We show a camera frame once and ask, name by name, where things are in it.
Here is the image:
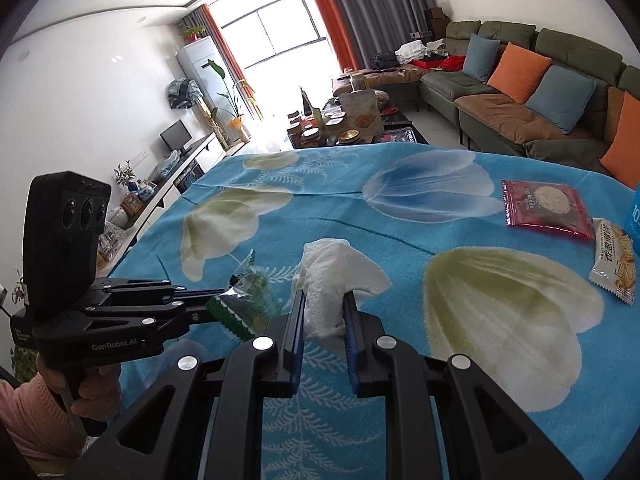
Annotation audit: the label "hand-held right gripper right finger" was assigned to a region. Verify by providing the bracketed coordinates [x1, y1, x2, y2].
[342, 291, 583, 480]

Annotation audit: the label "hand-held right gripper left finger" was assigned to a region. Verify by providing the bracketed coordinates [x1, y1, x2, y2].
[65, 289, 307, 480]

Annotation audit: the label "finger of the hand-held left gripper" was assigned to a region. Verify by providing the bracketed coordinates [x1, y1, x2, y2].
[95, 276, 232, 307]
[140, 296, 226, 335]

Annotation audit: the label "green clear snack wrapper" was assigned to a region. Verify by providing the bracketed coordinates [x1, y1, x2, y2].
[206, 251, 281, 341]

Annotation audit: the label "white tissue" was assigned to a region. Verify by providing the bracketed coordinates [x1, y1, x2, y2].
[292, 238, 392, 341]

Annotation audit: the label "person's left forearm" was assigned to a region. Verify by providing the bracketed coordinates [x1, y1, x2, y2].
[0, 375, 86, 461]

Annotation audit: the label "person's left hand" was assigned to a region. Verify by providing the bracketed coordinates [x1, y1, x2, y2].
[37, 355, 122, 420]

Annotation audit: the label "clear glass ornament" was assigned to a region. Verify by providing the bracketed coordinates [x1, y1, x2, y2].
[97, 222, 126, 271]

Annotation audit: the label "plant in blue vase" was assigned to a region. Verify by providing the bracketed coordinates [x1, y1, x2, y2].
[114, 161, 137, 196]

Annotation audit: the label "clear plastic bag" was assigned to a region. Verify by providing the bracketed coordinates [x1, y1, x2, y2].
[150, 152, 180, 181]

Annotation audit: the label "white and black cabinet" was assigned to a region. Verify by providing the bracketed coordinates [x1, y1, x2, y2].
[102, 136, 246, 261]

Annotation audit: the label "black monitor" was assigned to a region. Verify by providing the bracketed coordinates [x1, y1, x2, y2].
[160, 121, 193, 153]

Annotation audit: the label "standing fan with patterned cover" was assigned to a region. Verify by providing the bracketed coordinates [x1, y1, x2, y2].
[166, 77, 225, 147]

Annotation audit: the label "tall leafy potted plant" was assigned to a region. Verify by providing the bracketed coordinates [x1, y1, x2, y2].
[207, 59, 251, 143]

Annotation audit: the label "dark coffee table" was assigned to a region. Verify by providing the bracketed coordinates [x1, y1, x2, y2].
[286, 100, 418, 150]

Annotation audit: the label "printed paper bag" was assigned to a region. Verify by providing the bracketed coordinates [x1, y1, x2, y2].
[340, 89, 385, 143]

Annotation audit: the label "white standing air conditioner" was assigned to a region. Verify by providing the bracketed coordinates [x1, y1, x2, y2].
[176, 40, 232, 111]

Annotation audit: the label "red cookie packet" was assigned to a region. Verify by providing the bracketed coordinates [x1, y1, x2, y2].
[501, 179, 596, 239]

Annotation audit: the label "orange and grey curtain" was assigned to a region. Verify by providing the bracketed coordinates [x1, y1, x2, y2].
[180, 4, 263, 121]
[297, 0, 441, 76]

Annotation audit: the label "white cracker packet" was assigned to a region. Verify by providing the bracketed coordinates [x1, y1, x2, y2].
[588, 217, 640, 306]

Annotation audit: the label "red cloth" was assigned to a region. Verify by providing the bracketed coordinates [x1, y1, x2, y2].
[412, 55, 466, 72]

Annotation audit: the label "pile of white clothes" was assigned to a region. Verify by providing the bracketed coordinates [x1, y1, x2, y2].
[395, 37, 451, 66]

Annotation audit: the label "window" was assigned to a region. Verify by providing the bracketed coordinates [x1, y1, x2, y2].
[220, 0, 333, 68]

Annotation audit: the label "small blue cushion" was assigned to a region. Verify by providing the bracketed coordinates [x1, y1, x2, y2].
[462, 32, 501, 83]

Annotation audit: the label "blue cup with white lid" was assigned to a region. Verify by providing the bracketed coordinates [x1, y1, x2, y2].
[625, 200, 640, 241]

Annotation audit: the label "orange cushion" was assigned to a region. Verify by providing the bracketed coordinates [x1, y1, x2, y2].
[600, 91, 640, 186]
[486, 42, 552, 105]

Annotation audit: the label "large blue cushion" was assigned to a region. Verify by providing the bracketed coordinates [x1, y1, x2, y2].
[525, 65, 598, 135]

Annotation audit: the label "brown cardboard boxes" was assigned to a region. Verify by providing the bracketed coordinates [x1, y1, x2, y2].
[425, 7, 451, 36]

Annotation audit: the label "green sofa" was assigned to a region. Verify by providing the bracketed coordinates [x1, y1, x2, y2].
[332, 20, 640, 186]

